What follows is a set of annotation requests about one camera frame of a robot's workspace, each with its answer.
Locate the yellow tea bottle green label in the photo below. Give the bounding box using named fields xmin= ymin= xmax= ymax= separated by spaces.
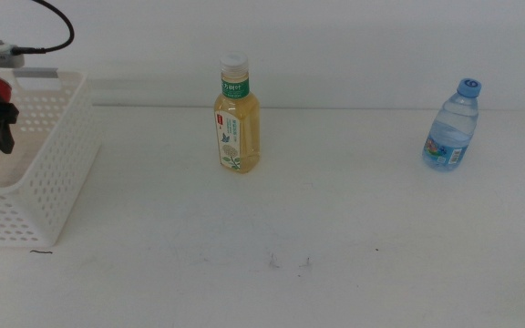
xmin=213 ymin=51 xmax=262 ymax=175

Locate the small water bottle blue cap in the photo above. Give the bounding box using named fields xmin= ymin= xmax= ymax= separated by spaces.
xmin=421 ymin=77 xmax=482 ymax=173

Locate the white perforated plastic basket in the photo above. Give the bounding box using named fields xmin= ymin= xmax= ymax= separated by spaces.
xmin=0 ymin=67 xmax=103 ymax=248

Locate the thick black camera cable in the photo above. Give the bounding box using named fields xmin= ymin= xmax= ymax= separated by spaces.
xmin=12 ymin=0 xmax=76 ymax=56

